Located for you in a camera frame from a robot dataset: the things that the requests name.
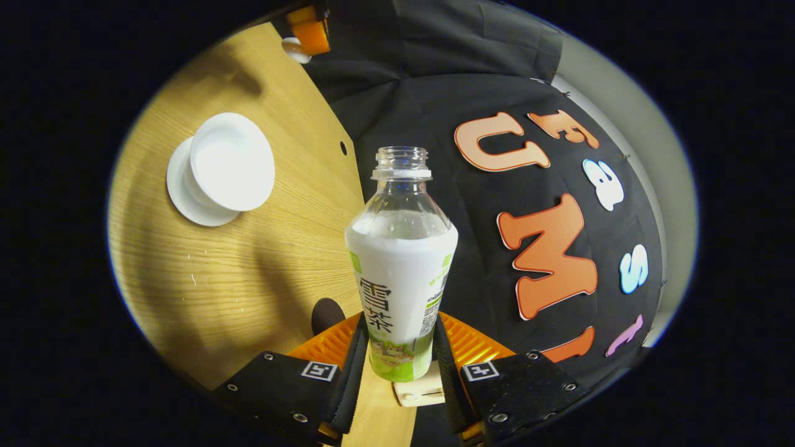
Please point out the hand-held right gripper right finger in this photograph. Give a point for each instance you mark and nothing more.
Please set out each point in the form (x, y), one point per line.
(448, 391)

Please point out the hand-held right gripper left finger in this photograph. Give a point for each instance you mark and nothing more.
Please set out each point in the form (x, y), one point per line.
(354, 385)

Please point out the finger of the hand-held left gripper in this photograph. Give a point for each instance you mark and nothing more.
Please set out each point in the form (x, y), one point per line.
(310, 31)

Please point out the white teacup lid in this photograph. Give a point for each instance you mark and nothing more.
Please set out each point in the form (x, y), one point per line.
(297, 51)

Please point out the water bottle with green label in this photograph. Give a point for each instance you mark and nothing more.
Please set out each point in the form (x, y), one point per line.
(400, 279)

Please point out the white teacup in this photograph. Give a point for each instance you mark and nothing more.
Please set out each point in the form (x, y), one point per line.
(233, 161)

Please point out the white toaster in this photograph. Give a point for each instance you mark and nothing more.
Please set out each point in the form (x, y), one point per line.
(422, 391)

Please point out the white saucer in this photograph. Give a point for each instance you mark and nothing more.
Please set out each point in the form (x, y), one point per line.
(180, 192)

